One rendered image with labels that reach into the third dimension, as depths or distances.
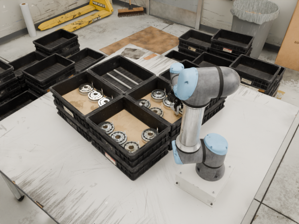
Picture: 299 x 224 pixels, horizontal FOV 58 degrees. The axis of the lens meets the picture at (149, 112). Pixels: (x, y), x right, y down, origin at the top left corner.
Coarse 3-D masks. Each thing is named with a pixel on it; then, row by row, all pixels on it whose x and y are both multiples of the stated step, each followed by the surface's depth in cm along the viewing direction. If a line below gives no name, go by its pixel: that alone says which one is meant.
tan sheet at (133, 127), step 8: (120, 112) 172; (128, 112) 172; (120, 120) 167; (128, 120) 167; (136, 120) 167; (120, 128) 162; (128, 128) 162; (136, 128) 162; (144, 128) 162; (128, 136) 157; (136, 136) 157
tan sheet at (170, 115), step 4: (148, 96) 184; (152, 100) 181; (152, 104) 178; (156, 104) 178; (164, 108) 175; (164, 112) 172; (168, 112) 172; (172, 112) 172; (164, 116) 169; (168, 116) 169; (172, 116) 169; (176, 116) 169; (180, 116) 169; (168, 120) 167; (172, 120) 167
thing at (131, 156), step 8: (136, 104) 163; (96, 112) 157; (88, 120) 152; (160, 120) 152; (96, 128) 149; (168, 128) 148; (104, 136) 146; (160, 136) 145; (120, 144) 139; (144, 144) 139; (128, 152) 135; (136, 152) 135
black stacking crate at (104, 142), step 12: (108, 108) 163; (120, 108) 172; (132, 108) 168; (96, 120) 161; (144, 120) 165; (156, 120) 155; (96, 132) 154; (168, 132) 154; (108, 144) 149; (156, 144) 147; (120, 156) 146; (144, 156) 145; (132, 168) 141
